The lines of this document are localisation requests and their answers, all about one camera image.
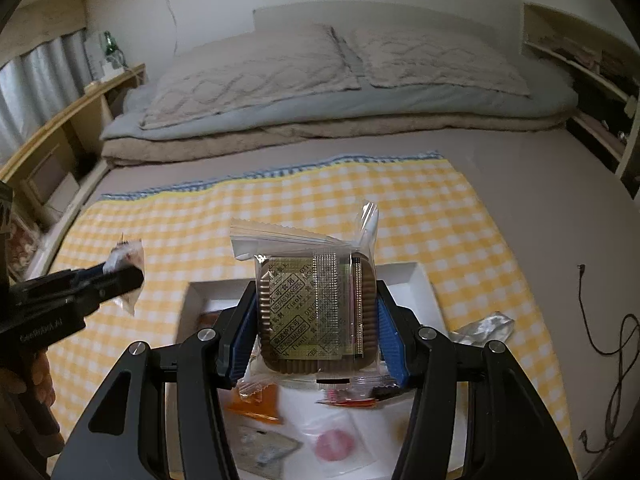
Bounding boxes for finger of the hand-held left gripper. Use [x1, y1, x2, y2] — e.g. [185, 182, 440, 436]
[47, 261, 110, 286]
[65, 266, 144, 309]

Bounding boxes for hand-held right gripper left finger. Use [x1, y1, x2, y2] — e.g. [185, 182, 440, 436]
[50, 280, 261, 480]

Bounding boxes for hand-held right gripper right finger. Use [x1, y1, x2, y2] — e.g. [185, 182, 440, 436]
[375, 280, 593, 480]

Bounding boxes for small dark snack packet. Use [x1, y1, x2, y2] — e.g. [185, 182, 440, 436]
[102, 232, 146, 317]

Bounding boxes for orange snack packet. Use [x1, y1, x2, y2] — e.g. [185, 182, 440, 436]
[222, 382, 282, 427]

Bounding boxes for white cardboard box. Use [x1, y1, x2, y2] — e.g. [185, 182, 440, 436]
[175, 260, 446, 480]

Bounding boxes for red snack packet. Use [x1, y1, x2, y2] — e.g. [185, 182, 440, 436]
[315, 395, 381, 408]

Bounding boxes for mooncake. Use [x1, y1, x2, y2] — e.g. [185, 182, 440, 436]
[230, 202, 381, 391]

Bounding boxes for green-white candy packet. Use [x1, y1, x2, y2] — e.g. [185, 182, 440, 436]
[232, 425, 303, 473]

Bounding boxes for purple round snack clear packet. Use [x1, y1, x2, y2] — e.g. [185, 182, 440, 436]
[302, 410, 373, 473]

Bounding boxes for person's left hand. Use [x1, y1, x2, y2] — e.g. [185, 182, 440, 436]
[0, 352, 57, 436]

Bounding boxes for teddy bear in box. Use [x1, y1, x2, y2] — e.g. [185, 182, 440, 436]
[7, 210, 43, 281]

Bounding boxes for white storage box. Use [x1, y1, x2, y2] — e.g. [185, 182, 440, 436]
[42, 175, 83, 211]

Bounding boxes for crumpled clear wrapper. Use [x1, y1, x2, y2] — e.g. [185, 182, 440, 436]
[447, 310, 516, 346]

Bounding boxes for yellow checked mat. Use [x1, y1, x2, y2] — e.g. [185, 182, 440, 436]
[47, 150, 573, 480]

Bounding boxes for brown cardboard box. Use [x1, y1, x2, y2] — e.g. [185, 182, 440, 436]
[25, 145, 76, 196]

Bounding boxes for long wooden shelf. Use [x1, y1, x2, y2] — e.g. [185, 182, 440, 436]
[0, 62, 147, 281]

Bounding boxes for grey curtain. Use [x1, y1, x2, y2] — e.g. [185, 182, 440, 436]
[0, 30, 96, 161]

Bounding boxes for beige blanket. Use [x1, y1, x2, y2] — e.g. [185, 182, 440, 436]
[102, 110, 573, 168]

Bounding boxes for beige quilted pillow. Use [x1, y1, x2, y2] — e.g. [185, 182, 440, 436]
[345, 27, 531, 97]
[142, 22, 363, 131]

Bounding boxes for beige printed valance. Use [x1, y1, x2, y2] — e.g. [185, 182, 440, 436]
[0, 0, 88, 68]

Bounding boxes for white shelf unit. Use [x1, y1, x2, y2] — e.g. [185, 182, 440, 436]
[520, 2, 640, 196]

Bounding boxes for white headboard panel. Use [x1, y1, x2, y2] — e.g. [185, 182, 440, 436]
[252, 5, 521, 43]

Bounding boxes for pile of cloths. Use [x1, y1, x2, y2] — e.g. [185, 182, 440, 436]
[530, 30, 631, 86]

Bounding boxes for black cable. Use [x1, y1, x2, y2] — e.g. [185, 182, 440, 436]
[575, 264, 640, 453]

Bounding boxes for hanging white cable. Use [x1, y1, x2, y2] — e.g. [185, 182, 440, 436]
[157, 0, 181, 53]

